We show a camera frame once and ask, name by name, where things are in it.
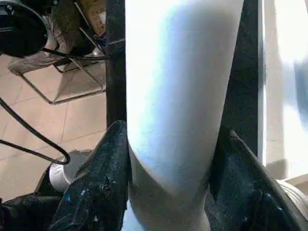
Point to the brown cardboard box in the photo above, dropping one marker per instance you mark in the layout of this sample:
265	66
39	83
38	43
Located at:
94	17

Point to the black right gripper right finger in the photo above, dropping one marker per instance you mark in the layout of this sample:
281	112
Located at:
250	192

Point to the black work mat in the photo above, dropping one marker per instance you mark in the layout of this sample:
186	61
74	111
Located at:
115	62

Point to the white plastic table leg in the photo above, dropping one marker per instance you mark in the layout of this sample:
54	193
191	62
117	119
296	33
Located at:
183	96

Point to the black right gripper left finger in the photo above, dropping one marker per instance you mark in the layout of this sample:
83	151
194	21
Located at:
96	187

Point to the white plastic table top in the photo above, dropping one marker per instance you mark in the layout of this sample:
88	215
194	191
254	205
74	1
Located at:
286	82

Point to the black round joint cover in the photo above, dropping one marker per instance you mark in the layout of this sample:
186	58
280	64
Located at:
19	26

